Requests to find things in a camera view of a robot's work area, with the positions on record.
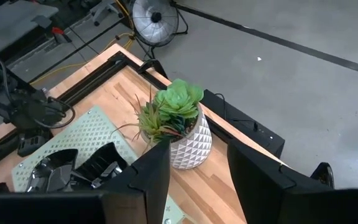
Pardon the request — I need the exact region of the black deep square mini bowl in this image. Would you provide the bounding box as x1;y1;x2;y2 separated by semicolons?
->
73;142;129;190

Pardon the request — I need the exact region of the yellow extension cord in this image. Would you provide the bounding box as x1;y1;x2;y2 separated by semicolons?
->
29;30;136;86

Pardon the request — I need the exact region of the succulent in white patterned pot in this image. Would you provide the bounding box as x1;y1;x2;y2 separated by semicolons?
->
113;78;213;170

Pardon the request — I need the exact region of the green perforated metal shelf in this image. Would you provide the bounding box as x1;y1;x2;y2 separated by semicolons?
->
11;105;186;224

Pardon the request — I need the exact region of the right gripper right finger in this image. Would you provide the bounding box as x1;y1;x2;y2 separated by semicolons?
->
227;139;358;224

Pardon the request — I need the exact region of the black curved frame hook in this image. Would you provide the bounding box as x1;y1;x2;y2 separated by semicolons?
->
310;161;335;189
137;58;169;80

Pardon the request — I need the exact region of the grey office chair base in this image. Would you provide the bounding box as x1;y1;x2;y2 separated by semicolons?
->
90;0;127;26

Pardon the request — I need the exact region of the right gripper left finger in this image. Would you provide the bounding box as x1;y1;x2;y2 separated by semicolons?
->
0;139;171;224

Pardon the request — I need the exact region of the black floor fan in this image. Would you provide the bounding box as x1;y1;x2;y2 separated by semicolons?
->
129;0;190;60

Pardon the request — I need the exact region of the black rounded wavy mini plate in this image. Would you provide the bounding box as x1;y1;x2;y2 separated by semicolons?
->
25;148;80;193

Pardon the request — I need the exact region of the red and black tool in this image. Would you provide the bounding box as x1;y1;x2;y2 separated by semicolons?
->
51;27;73;44

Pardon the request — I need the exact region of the black electronics box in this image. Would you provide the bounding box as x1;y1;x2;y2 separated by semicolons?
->
199;89;286;159

